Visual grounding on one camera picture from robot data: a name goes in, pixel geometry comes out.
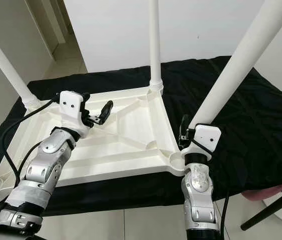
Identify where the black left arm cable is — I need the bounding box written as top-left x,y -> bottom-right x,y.
2,97 -> 61,187

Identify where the black table cloth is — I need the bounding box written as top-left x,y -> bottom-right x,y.
0,55 -> 282,221

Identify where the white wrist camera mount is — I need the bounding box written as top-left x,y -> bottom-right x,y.
58,91 -> 89,138
181,124 -> 222,161

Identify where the pink rounded object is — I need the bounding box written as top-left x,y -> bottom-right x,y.
241,182 -> 282,202

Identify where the black metal table leg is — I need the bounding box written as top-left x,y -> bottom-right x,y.
241,192 -> 282,232

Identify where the white door frame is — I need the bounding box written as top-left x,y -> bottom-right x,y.
26,0 -> 76,46

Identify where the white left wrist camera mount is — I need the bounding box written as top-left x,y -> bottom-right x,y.
58,91 -> 89,138

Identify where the white plastic table top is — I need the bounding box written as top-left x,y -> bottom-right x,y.
0,86 -> 194,203

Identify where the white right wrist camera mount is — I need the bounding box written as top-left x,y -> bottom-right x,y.
181,124 -> 222,161

